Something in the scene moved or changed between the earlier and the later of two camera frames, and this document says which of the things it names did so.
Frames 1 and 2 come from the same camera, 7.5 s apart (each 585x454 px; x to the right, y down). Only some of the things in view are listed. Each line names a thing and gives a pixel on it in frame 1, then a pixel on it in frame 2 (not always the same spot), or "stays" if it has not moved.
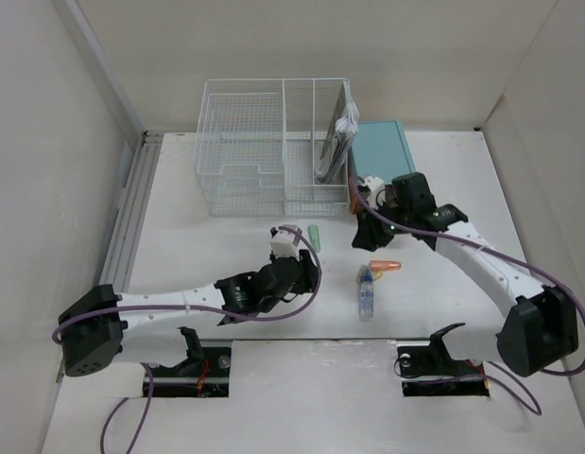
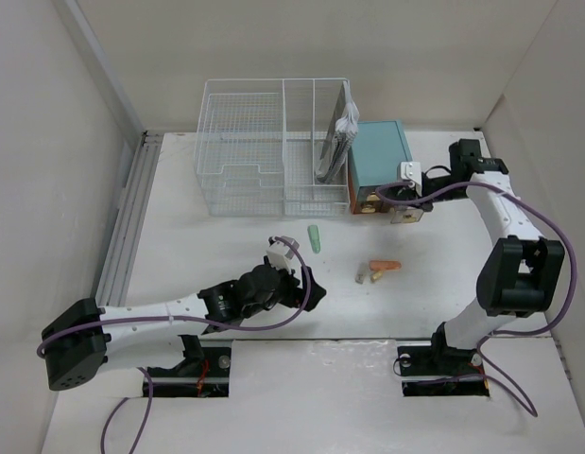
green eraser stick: [315, 237] stays
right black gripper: [369, 233] -> [426, 207]
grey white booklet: [340, 135] stays
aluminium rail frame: [125, 239] stays
